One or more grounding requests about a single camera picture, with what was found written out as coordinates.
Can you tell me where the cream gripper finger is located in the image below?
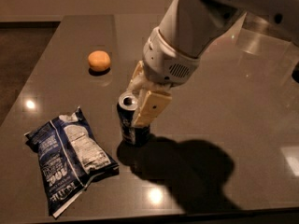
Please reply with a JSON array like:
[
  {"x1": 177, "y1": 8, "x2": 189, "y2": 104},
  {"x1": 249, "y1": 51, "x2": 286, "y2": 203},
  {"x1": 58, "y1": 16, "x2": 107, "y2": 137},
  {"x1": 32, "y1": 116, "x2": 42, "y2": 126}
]
[
  {"x1": 127, "y1": 61, "x2": 154, "y2": 91},
  {"x1": 133, "y1": 89, "x2": 172, "y2": 128}
]

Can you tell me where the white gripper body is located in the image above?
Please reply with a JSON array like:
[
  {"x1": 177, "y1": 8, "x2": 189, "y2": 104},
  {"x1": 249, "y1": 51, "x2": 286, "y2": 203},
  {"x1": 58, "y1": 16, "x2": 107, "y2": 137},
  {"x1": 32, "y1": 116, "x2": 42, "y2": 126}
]
[{"x1": 143, "y1": 27, "x2": 200, "y2": 86}]

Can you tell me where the blue pepsi can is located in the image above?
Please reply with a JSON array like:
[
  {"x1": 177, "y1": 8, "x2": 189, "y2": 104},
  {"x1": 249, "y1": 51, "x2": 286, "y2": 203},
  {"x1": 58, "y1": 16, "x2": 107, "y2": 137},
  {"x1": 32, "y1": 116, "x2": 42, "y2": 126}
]
[{"x1": 117, "y1": 91, "x2": 150, "y2": 147}]

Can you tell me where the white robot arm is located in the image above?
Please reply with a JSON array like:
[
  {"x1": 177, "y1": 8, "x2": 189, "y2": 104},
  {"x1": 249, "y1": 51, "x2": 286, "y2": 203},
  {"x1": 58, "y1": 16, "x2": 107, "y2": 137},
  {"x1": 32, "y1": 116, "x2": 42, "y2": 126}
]
[{"x1": 128, "y1": 0, "x2": 299, "y2": 128}]

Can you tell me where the blue chip bag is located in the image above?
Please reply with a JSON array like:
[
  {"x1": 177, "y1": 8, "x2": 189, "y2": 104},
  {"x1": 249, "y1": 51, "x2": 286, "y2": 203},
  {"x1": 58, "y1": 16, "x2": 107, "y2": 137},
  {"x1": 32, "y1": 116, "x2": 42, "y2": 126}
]
[{"x1": 25, "y1": 108, "x2": 119, "y2": 218}]

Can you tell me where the orange round fruit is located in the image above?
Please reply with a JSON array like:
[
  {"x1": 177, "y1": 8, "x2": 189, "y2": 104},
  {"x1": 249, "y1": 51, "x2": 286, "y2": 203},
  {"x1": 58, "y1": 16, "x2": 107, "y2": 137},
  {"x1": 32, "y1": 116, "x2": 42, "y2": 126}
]
[{"x1": 88, "y1": 50, "x2": 111, "y2": 72}]

